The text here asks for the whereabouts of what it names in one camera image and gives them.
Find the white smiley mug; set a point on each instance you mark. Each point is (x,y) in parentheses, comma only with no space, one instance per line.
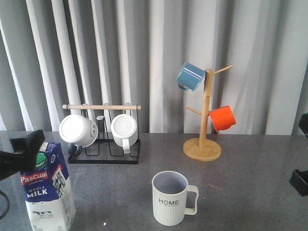
(78,130)

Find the blue enamel mug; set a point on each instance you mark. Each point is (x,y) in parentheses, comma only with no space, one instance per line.
(190,77)

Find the blue white milk carton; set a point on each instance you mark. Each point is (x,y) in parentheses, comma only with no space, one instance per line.
(48,194)

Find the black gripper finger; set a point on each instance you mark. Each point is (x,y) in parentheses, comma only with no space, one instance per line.
(299,180)
(303,124)
(24,156)

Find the orange enamel mug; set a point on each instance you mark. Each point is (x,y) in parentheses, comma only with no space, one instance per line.
(222,118)

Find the wooden mug tree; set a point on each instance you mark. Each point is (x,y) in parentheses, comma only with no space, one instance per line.
(202,148)

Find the black wire mug rack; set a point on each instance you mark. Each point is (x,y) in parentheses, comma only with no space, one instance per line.
(104,150)

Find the white ribbed mug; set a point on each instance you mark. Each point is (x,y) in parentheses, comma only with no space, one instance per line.
(124,131)

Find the cream HOME mug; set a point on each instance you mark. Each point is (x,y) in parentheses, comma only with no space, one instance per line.
(169,194)

